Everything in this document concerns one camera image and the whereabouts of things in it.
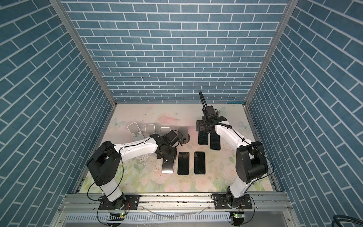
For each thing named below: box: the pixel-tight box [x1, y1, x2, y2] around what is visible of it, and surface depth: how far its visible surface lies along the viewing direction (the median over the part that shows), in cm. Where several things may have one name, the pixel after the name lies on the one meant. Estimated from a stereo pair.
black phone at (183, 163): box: [177, 151, 190, 176], surface depth 88 cm
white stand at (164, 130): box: [160, 126, 172, 137], surface depth 93 cm
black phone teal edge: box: [209, 131, 221, 151], surface depth 101 cm
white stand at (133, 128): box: [126, 122, 146, 142], surface depth 98 cm
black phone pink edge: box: [161, 157, 174, 175], surface depth 86 cm
